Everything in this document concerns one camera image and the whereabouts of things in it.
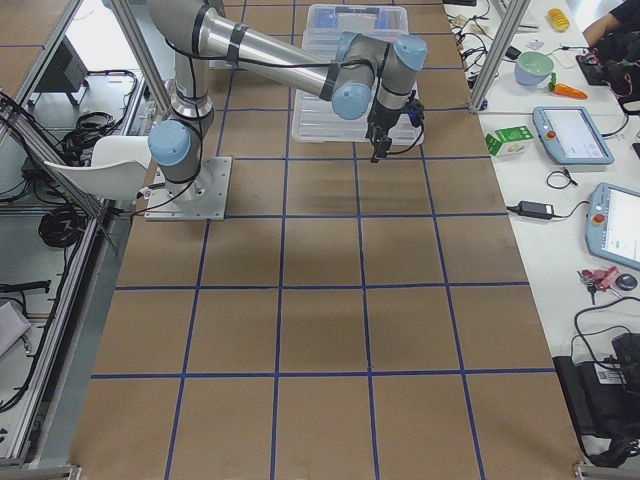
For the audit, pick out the clear plastic storage box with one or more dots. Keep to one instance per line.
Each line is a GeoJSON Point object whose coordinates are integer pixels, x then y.
{"type": "Point", "coordinates": [373, 19]}

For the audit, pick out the white chair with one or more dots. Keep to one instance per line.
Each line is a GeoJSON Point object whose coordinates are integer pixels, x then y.
{"type": "Point", "coordinates": [119, 166]}

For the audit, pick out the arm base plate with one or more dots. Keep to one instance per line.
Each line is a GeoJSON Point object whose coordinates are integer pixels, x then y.
{"type": "Point", "coordinates": [206, 198]}

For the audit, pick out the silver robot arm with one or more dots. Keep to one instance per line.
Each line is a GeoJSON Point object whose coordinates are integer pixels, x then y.
{"type": "Point", "coordinates": [199, 34]}

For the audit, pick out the blue teach pendant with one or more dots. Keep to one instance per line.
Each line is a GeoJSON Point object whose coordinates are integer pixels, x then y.
{"type": "Point", "coordinates": [612, 224]}
{"type": "Point", "coordinates": [570, 136]}

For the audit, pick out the black power adapter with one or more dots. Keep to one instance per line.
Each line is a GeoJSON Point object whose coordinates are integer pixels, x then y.
{"type": "Point", "coordinates": [536, 210]}

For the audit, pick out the aluminium frame post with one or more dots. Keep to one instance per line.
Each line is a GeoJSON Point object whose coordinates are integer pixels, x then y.
{"type": "Point", "coordinates": [504, 35]}

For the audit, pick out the black mouse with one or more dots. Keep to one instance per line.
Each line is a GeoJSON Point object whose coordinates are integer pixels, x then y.
{"type": "Point", "coordinates": [626, 282]}

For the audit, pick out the green bowl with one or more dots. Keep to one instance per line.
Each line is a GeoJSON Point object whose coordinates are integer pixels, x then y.
{"type": "Point", "coordinates": [532, 68]}

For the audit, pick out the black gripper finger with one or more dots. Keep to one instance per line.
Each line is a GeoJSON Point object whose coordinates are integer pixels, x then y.
{"type": "Point", "coordinates": [380, 148]}

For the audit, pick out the toy carrot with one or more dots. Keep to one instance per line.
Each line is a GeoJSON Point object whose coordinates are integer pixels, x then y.
{"type": "Point", "coordinates": [565, 90]}

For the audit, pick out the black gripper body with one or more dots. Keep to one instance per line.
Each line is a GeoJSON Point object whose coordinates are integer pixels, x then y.
{"type": "Point", "coordinates": [379, 121]}

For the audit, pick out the green white carton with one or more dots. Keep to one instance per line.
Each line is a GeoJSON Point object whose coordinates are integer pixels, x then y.
{"type": "Point", "coordinates": [508, 141]}

